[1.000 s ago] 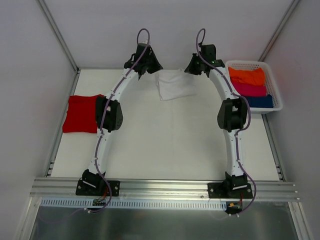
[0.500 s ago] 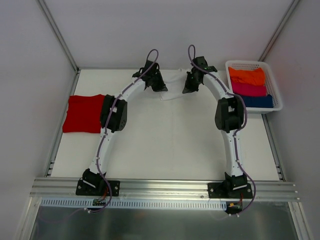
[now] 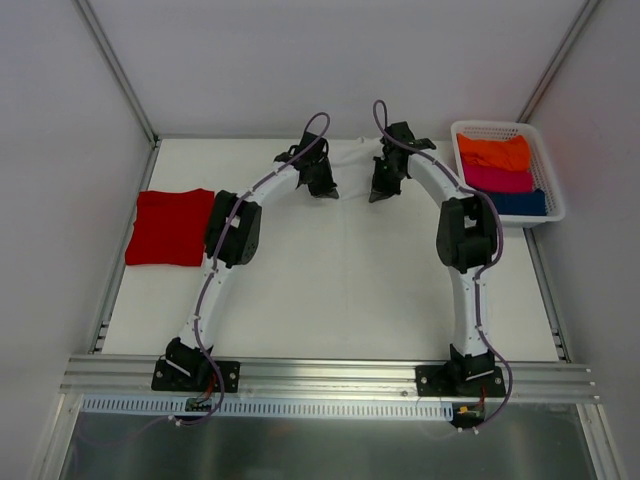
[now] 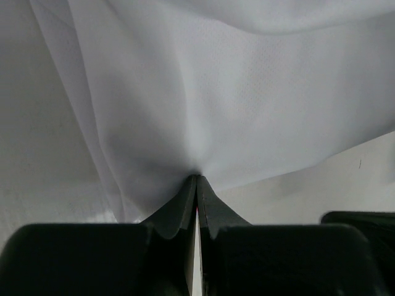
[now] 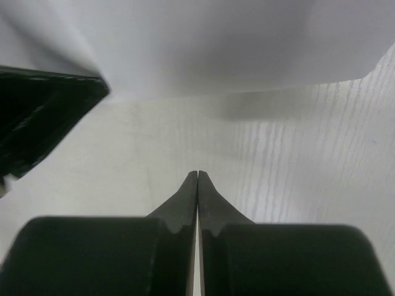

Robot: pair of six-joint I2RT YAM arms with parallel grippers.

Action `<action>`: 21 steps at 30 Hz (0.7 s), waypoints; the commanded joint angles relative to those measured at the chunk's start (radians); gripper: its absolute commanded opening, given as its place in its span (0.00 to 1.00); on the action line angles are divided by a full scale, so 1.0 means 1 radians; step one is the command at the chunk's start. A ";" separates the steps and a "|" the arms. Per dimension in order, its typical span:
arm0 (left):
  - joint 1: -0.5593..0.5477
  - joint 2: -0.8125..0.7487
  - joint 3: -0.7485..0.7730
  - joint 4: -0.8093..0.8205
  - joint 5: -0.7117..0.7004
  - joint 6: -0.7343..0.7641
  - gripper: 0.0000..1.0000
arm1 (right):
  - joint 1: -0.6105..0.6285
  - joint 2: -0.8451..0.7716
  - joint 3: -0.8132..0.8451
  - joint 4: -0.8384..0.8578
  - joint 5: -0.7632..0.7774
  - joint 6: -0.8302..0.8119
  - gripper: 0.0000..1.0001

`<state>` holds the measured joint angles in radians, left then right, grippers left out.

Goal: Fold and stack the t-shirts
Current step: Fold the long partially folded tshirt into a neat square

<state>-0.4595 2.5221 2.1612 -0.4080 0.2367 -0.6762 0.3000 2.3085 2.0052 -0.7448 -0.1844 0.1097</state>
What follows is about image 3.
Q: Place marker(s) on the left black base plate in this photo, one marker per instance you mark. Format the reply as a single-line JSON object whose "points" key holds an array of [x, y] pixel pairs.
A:
{"points": [[225, 375]]}

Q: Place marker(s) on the blue t shirt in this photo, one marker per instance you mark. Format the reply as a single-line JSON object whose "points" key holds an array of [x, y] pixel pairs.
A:
{"points": [[520, 204]]}

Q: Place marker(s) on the aluminium mounting rail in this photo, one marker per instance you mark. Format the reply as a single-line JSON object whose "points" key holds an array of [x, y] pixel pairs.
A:
{"points": [[534, 382]]}

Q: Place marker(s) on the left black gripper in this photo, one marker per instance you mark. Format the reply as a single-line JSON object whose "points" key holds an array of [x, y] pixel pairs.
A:
{"points": [[320, 180]]}

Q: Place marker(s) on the white t shirt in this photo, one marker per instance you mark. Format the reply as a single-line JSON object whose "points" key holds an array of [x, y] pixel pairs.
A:
{"points": [[352, 165]]}

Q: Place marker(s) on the white plastic basket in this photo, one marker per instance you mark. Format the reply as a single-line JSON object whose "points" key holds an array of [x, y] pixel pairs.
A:
{"points": [[540, 168]]}

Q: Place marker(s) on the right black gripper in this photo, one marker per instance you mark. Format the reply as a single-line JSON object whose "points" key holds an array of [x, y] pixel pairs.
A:
{"points": [[381, 181]]}

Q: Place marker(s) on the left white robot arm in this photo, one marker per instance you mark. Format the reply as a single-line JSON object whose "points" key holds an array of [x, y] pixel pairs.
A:
{"points": [[231, 241]]}

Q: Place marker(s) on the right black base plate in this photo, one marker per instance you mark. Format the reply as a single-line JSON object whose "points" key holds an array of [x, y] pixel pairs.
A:
{"points": [[442, 381]]}

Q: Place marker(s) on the orange t shirt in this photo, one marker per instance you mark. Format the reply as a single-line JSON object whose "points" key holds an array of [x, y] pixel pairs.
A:
{"points": [[512, 155]]}

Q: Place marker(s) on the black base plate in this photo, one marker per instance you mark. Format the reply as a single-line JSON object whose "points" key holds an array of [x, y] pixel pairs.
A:
{"points": [[442, 381], [225, 375]]}

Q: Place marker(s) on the pink t shirt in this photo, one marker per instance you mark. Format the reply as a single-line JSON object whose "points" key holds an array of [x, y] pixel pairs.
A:
{"points": [[495, 180]]}

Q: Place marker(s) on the white slotted cable duct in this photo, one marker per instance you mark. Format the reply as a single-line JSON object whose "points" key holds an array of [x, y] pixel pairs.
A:
{"points": [[270, 408]]}

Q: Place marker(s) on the folded red t shirt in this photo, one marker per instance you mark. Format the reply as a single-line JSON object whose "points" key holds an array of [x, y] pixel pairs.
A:
{"points": [[169, 228]]}

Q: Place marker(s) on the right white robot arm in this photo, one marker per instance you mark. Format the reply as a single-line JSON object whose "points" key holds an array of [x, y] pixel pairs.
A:
{"points": [[467, 241]]}

